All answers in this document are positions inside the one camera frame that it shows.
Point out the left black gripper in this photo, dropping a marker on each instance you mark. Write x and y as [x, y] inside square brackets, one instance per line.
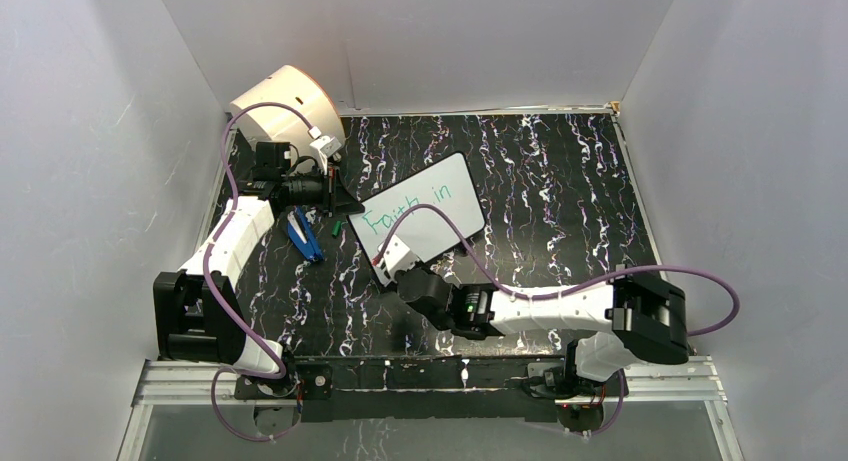
[335, 198]

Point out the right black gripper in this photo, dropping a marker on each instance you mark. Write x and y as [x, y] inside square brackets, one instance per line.
[399, 274]

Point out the small white whiteboard black frame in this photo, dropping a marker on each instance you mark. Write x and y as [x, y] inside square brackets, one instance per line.
[446, 185]

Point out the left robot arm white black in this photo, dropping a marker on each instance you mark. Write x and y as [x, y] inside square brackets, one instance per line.
[197, 314]

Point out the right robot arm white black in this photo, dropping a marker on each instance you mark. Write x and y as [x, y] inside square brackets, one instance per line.
[631, 318]

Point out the white cylindrical drum container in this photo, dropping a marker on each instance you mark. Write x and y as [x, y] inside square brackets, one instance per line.
[283, 107]

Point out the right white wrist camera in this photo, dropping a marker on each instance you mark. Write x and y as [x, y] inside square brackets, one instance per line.
[396, 257]

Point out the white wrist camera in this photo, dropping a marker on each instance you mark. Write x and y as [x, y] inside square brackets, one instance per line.
[323, 148]
[396, 257]

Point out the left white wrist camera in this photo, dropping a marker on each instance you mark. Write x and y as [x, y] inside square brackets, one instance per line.
[323, 148]

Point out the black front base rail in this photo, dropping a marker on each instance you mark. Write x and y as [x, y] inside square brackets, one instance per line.
[529, 388]

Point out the aluminium frame rail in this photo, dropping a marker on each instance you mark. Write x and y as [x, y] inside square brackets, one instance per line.
[189, 383]

